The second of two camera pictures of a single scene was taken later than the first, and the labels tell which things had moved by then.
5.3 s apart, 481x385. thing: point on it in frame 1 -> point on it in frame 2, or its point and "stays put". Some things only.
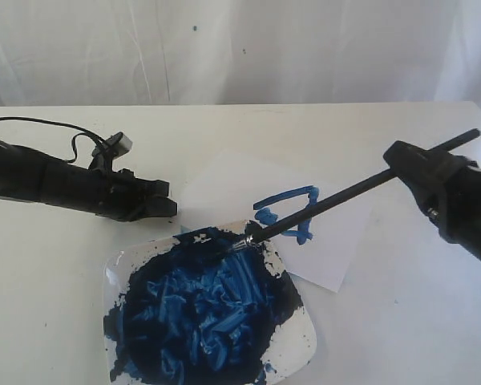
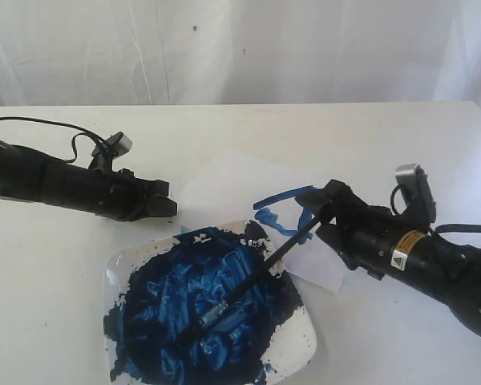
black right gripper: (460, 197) -> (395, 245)
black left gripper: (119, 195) stays put
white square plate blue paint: (187, 310) stays put
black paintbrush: (258, 236) -> (219, 310)
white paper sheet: (224, 188) stays put
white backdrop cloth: (165, 52) stays put
